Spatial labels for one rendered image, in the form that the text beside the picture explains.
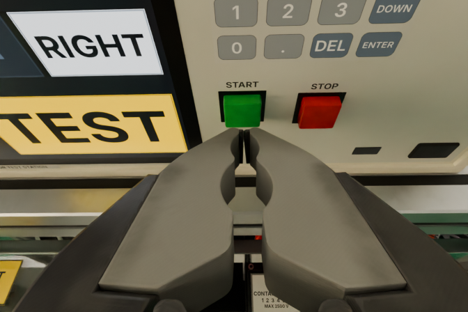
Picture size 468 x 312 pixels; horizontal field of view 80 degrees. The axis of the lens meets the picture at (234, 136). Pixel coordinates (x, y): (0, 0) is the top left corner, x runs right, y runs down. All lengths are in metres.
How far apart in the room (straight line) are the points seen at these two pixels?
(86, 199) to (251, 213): 0.11
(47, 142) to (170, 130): 0.08
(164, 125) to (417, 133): 0.14
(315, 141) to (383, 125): 0.04
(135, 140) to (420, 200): 0.18
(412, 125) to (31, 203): 0.24
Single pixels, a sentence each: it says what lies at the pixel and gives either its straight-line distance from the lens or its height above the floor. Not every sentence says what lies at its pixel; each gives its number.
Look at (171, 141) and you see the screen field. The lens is 0.17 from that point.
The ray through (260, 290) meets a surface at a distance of 0.38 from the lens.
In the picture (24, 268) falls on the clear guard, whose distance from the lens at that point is 0.28.
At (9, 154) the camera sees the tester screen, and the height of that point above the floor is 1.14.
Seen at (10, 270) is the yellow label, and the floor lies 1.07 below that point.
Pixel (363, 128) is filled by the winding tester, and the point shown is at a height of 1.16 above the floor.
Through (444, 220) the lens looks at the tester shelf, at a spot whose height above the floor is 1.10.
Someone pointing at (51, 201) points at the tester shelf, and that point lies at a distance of 0.23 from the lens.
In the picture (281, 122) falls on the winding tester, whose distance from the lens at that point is 0.15.
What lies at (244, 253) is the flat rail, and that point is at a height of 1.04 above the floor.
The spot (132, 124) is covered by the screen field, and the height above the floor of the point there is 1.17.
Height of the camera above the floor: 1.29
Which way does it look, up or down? 53 degrees down
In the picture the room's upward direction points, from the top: 3 degrees counter-clockwise
